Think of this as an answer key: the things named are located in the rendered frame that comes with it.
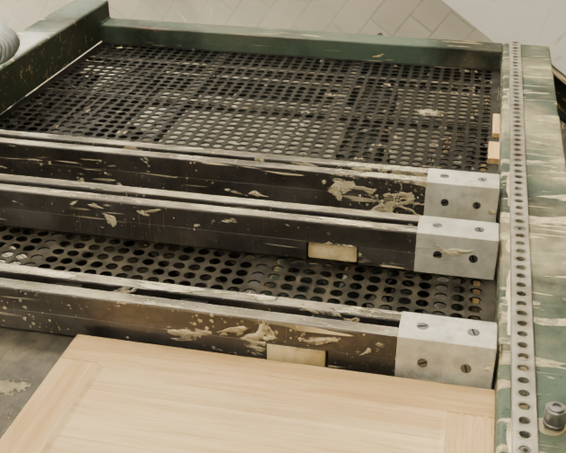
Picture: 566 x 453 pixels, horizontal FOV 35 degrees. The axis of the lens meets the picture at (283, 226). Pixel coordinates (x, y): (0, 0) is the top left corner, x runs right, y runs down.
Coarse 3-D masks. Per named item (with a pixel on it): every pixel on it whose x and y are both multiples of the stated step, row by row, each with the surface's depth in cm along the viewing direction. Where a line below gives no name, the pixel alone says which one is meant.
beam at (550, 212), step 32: (544, 64) 224; (544, 96) 203; (544, 128) 186; (544, 160) 172; (544, 192) 159; (544, 224) 149; (544, 256) 139; (544, 288) 131; (544, 320) 124; (544, 352) 117; (544, 384) 111; (544, 448) 101
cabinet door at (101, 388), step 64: (64, 384) 116; (128, 384) 116; (192, 384) 116; (256, 384) 116; (320, 384) 116; (384, 384) 116; (448, 384) 116; (0, 448) 105; (64, 448) 106; (128, 448) 106; (192, 448) 106; (256, 448) 106; (320, 448) 106; (384, 448) 106; (448, 448) 106
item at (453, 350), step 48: (0, 288) 127; (48, 288) 126; (96, 288) 128; (144, 288) 126; (192, 288) 126; (144, 336) 125; (192, 336) 123; (240, 336) 122; (288, 336) 120; (336, 336) 118; (384, 336) 117; (432, 336) 116; (480, 336) 116; (480, 384) 117
